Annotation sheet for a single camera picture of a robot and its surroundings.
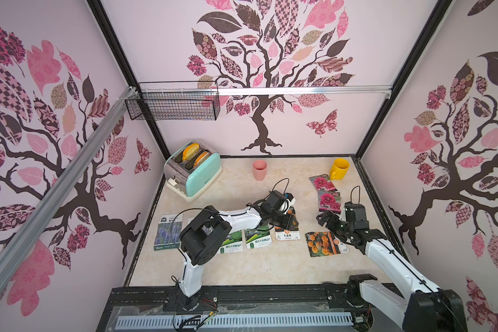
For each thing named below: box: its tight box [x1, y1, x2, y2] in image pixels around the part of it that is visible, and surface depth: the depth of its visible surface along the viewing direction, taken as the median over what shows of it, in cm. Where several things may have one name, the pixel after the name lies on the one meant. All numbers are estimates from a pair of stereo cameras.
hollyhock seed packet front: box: [318, 189, 342, 215], surface depth 102 cm
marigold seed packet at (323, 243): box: [305, 231, 350, 258], surface depth 88 cm
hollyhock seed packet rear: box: [308, 173, 339, 191], surface depth 111 cm
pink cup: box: [252, 159, 267, 181], surface depth 108 cm
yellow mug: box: [329, 157, 350, 181], surface depth 108 cm
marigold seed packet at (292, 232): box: [275, 206, 301, 241], surface depth 91 cm
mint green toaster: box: [163, 139, 223, 202], surface depth 95 cm
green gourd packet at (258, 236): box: [246, 224, 272, 249], surface depth 90 cm
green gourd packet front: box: [217, 229, 243, 254], surface depth 89 cm
